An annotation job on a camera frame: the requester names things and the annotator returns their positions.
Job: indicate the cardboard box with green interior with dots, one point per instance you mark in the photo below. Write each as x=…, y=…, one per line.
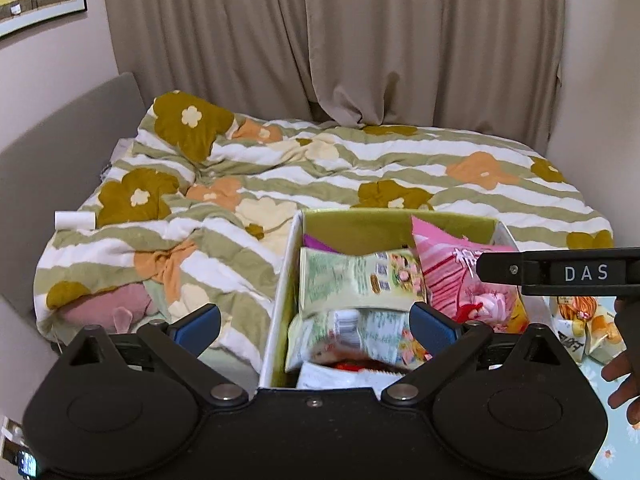
x=280, y=310

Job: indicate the pale green snack packet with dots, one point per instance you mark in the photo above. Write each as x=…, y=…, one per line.
x=350, y=335

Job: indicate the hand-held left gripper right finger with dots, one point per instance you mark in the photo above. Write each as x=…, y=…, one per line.
x=431, y=329

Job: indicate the floral striped blanket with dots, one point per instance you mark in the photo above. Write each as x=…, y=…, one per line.
x=350, y=170

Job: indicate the orange and white snack packet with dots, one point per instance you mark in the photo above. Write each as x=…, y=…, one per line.
x=582, y=325

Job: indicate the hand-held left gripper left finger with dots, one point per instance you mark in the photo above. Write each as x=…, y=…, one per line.
x=199, y=324

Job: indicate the green cartoon snack packet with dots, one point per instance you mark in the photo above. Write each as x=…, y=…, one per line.
x=350, y=280

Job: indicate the purple snack packet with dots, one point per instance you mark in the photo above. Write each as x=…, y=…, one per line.
x=317, y=242

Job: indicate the white paper roll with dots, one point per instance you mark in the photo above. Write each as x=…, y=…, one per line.
x=75, y=221

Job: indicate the person's right hand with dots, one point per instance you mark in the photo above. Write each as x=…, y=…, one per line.
x=622, y=370

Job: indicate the beige curtain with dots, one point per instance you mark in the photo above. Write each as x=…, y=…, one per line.
x=325, y=35

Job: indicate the pink plush toy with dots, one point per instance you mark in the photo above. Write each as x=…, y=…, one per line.
x=105, y=307

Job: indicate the small electronic device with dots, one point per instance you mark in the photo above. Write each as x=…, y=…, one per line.
x=22, y=460

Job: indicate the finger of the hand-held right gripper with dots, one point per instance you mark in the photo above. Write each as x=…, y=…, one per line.
x=500, y=267

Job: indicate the pink snack packet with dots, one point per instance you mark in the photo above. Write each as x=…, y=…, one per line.
x=450, y=270

